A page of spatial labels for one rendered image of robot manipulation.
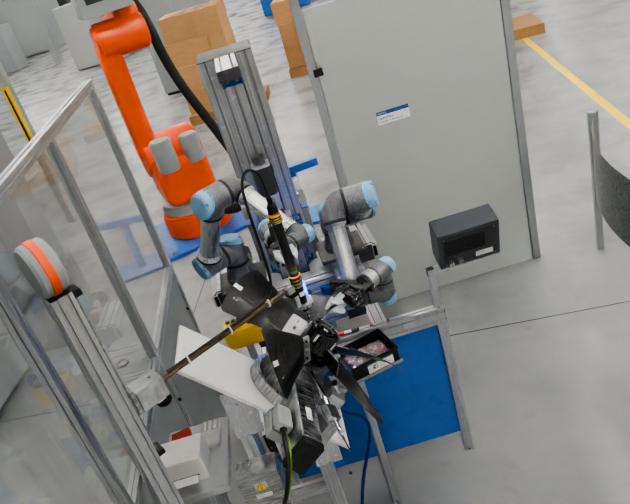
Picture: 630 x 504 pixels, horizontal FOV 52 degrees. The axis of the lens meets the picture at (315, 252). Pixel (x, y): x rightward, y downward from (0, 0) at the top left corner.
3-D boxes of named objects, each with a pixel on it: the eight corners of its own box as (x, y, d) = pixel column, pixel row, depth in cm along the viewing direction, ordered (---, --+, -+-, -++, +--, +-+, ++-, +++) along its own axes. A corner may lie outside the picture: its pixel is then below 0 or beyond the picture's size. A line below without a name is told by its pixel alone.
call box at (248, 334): (231, 354, 273) (223, 334, 268) (230, 340, 282) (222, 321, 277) (267, 343, 273) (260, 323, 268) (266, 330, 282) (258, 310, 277)
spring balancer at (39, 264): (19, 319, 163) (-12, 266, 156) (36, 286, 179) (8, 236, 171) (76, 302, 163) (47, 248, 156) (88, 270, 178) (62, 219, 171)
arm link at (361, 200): (340, 202, 314) (338, 186, 260) (370, 193, 314) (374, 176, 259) (347, 226, 314) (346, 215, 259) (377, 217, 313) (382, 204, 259)
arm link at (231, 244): (253, 256, 309) (244, 231, 303) (232, 270, 302) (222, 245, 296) (238, 251, 317) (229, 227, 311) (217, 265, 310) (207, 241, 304)
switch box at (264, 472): (255, 522, 238) (235, 481, 228) (253, 503, 246) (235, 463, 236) (294, 511, 238) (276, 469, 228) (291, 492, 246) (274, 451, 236)
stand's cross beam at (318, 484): (283, 505, 252) (280, 498, 250) (282, 496, 255) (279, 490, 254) (329, 491, 252) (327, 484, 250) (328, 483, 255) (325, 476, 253)
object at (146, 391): (142, 416, 192) (131, 395, 188) (132, 407, 197) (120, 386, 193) (171, 395, 197) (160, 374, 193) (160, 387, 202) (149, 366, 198)
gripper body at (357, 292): (353, 295, 242) (373, 278, 249) (336, 288, 248) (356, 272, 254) (356, 311, 246) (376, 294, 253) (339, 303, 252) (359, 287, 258)
